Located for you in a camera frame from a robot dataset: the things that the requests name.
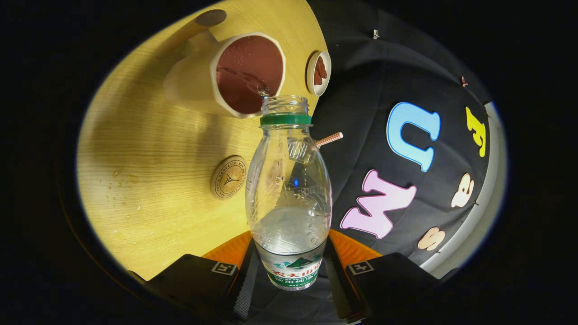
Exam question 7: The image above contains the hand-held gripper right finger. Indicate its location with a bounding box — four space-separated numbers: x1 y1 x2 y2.
324 229 452 324

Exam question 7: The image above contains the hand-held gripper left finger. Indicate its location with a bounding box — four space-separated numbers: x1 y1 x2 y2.
129 231 261 324

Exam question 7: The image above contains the clear plastic juice bottle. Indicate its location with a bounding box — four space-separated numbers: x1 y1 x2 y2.
245 95 333 292

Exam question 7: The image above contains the round wooden coaster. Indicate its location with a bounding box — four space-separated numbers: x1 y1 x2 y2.
210 155 247 200

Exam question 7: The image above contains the beige cup with handle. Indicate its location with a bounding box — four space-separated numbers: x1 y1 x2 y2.
156 9 287 119

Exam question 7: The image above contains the black backdrop cloth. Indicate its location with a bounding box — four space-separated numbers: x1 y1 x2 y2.
246 0 494 325

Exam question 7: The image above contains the wooden table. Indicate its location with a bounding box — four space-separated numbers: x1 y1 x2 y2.
77 0 329 281

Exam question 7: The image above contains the small white round plate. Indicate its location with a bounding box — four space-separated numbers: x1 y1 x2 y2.
306 51 332 97

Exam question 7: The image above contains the metal wire basket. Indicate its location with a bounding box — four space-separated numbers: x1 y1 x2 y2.
288 138 313 164

